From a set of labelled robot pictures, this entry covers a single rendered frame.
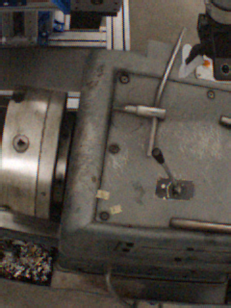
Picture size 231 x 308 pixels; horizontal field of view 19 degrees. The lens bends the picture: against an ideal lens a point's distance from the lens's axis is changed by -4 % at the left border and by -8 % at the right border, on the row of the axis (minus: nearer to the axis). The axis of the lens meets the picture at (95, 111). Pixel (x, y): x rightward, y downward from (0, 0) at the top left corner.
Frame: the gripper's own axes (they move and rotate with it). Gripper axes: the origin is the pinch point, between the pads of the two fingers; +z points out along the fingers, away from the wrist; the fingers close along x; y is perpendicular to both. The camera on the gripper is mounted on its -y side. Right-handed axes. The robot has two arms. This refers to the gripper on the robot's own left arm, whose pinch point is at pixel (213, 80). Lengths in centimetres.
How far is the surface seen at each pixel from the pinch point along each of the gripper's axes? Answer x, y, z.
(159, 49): 8.7, 17.6, 11.8
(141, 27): -5, 116, 118
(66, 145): 30.4, -0.3, 22.6
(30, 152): 38.5, -4.3, 18.6
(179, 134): 6.0, -2.4, 16.5
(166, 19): -16, 120, 117
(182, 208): 6.2, -19.4, 20.5
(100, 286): 22, -14, 92
